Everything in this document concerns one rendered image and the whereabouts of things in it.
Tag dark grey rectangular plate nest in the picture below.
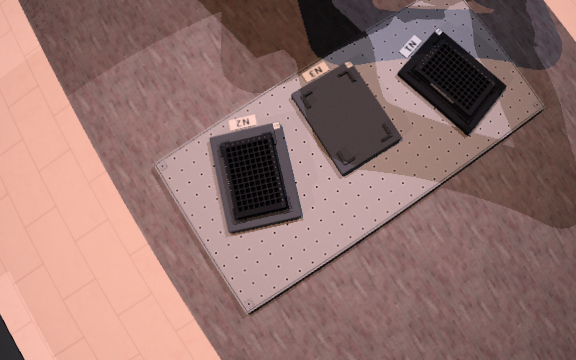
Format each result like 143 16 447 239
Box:
291 61 402 175

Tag white label reading n1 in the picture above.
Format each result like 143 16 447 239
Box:
399 35 422 58

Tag white n3 label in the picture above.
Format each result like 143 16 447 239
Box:
302 62 329 83

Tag grey perforated base plate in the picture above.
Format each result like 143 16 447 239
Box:
153 0 545 314

